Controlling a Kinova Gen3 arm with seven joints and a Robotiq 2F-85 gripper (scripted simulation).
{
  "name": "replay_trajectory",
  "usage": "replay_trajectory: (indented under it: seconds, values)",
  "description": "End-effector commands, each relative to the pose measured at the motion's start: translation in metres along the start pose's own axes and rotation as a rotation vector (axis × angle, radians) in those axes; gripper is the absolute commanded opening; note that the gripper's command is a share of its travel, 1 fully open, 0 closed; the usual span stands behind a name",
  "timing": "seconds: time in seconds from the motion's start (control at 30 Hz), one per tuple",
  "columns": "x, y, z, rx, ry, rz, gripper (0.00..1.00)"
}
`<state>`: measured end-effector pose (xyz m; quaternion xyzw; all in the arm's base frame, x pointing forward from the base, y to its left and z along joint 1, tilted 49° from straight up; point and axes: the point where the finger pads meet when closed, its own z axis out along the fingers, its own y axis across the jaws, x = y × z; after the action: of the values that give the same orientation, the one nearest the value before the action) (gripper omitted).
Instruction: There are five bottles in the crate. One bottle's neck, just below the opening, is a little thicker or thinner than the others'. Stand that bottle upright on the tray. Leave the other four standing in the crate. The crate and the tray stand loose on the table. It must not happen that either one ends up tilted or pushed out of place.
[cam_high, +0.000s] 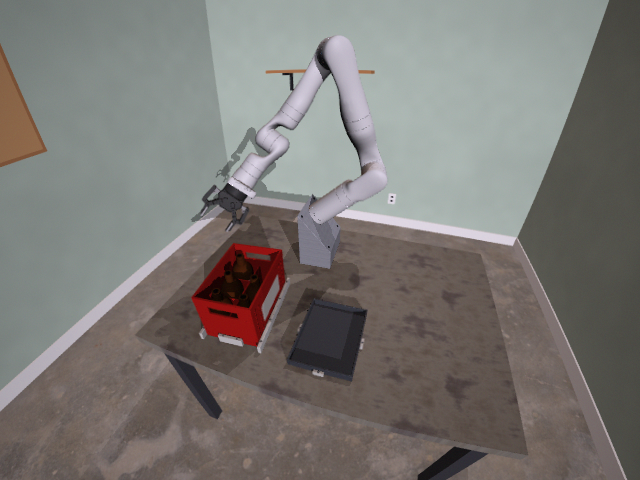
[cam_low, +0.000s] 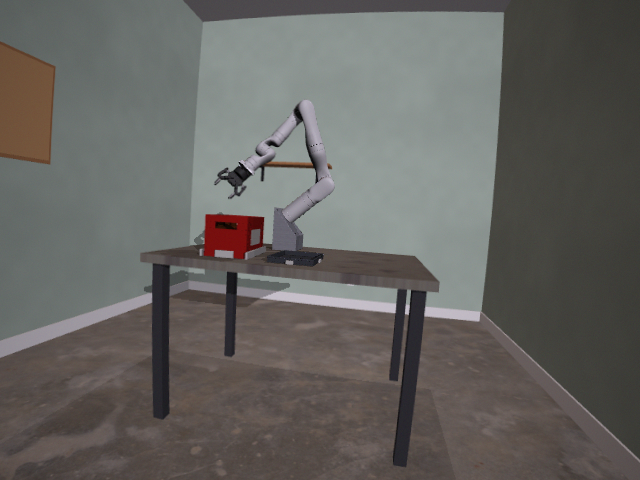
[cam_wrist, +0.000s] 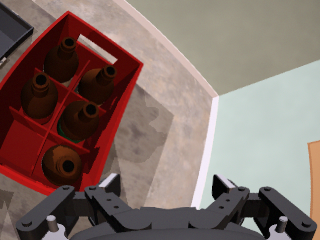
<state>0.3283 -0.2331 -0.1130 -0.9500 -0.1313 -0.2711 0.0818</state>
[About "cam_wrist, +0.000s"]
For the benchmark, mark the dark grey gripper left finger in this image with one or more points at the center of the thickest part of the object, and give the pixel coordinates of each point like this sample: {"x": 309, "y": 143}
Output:
{"x": 46, "y": 221}

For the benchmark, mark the brown glass bottle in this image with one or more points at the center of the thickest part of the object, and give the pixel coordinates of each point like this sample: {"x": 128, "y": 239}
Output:
{"x": 76, "y": 123}
{"x": 56, "y": 165}
{"x": 39, "y": 97}
{"x": 61, "y": 64}
{"x": 97, "y": 85}

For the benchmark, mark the red bottle crate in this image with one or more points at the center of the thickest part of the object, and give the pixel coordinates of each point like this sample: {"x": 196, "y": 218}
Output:
{"x": 21, "y": 137}

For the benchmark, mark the grey rectangular tray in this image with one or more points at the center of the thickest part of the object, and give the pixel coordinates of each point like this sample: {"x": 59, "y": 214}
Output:
{"x": 12, "y": 27}

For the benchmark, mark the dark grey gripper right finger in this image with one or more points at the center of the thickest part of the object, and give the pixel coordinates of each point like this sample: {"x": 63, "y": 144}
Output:
{"x": 267, "y": 208}

